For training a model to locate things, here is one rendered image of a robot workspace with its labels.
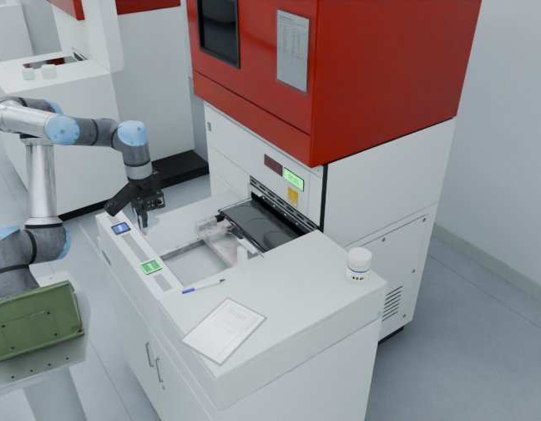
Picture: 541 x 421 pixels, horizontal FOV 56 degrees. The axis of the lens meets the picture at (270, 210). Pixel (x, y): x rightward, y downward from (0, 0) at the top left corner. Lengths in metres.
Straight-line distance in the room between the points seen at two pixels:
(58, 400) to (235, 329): 0.79
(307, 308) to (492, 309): 1.77
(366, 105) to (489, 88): 1.39
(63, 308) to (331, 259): 0.85
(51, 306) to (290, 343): 0.71
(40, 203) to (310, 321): 0.95
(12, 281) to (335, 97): 1.12
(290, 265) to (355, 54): 0.69
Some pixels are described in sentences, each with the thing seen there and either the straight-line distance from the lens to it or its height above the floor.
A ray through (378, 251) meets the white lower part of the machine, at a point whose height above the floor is 0.71.
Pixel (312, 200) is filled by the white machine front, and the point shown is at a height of 1.07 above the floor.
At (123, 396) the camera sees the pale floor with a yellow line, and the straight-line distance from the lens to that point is 2.60.
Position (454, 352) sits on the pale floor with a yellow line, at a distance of 2.82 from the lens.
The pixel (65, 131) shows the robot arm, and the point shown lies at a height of 1.48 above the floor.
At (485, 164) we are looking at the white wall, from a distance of 3.15.
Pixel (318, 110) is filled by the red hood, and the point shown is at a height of 1.42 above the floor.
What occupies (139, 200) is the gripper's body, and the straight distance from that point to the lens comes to 1.51.
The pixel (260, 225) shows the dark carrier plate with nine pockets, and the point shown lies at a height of 0.90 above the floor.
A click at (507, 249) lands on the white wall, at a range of 3.27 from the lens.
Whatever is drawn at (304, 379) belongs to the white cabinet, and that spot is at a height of 0.74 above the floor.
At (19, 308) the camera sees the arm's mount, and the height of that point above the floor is 0.99.
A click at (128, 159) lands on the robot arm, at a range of 1.45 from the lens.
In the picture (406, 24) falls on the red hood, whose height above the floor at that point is 1.63.
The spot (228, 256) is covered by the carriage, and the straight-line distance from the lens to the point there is 1.83.
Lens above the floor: 2.03
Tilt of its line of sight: 34 degrees down
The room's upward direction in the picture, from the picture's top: straight up
